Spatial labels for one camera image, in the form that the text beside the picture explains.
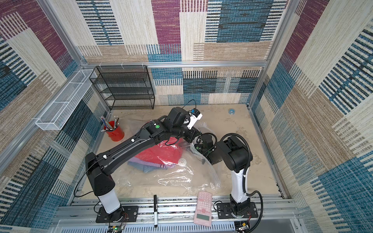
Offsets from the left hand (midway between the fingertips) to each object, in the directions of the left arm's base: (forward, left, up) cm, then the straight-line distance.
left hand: (201, 133), depth 72 cm
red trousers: (+2, +18, -21) cm, 28 cm away
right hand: (+6, +10, -23) cm, 26 cm away
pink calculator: (-31, 0, -25) cm, 40 cm away
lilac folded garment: (-7, +31, -24) cm, 40 cm away
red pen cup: (+14, +53, -20) cm, 59 cm away
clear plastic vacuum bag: (-5, +13, -25) cm, 28 cm away
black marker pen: (-34, +23, -26) cm, 49 cm away
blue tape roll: (+40, -29, -26) cm, 56 cm away
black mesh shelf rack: (+48, +53, -8) cm, 72 cm away
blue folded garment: (-7, +31, -24) cm, 40 cm away
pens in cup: (+18, +59, -17) cm, 64 cm away
